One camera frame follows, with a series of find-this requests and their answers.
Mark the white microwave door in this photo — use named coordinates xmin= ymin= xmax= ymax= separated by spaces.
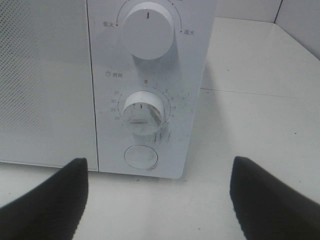
xmin=0 ymin=0 xmax=98 ymax=171

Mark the white microwave knob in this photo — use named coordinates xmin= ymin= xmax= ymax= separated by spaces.
xmin=121 ymin=91 xmax=165 ymax=136
xmin=121 ymin=1 xmax=175 ymax=60

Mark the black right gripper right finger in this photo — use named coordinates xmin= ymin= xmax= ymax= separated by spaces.
xmin=229 ymin=156 xmax=320 ymax=240

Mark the round white door button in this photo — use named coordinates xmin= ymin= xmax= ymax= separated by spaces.
xmin=124 ymin=145 xmax=158 ymax=170

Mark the white microwave oven body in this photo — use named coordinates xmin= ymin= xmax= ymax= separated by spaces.
xmin=87 ymin=0 xmax=217 ymax=179

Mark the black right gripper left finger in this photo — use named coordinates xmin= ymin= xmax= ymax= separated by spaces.
xmin=0 ymin=158 xmax=88 ymax=240

